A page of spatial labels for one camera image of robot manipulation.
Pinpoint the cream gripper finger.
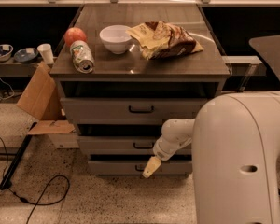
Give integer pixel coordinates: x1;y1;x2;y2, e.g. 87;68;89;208
143;156;161;178

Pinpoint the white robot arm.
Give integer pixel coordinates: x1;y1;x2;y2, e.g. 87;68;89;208
143;91;280;224

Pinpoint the grey top drawer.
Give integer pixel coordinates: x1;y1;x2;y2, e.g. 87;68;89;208
61;98;206;124

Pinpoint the grey drawer cabinet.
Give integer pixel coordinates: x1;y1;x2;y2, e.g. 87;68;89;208
49;3;231;147

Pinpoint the yellow brown chip bag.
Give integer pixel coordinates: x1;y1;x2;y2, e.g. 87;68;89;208
126;21;203;60

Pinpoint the green soda can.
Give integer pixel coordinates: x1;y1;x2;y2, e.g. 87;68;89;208
70;40;94;74

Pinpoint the cardboard box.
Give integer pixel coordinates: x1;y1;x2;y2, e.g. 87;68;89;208
17;62;78;148

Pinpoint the white bowl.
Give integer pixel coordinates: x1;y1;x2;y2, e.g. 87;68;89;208
99;25;133;54

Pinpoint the black left stand leg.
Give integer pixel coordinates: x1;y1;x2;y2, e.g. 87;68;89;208
0;134;33;190

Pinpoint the red apple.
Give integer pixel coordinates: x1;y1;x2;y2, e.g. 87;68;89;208
64;27;87;47

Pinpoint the white paper cup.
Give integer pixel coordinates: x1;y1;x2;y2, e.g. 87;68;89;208
37;43;54;64

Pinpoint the dark grey side table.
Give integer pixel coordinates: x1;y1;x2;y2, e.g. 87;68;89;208
249;35;280;81

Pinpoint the blue patterned bowl right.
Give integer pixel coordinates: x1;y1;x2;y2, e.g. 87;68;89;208
14;48;38;63

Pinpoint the blue patterned bowl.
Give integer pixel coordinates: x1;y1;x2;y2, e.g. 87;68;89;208
14;48;38;63
0;44;13;62

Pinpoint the blue patterned bowl left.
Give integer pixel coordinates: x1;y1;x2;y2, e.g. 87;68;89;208
0;44;13;62

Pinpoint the black floor cable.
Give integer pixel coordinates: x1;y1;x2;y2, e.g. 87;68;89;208
0;120;71;224

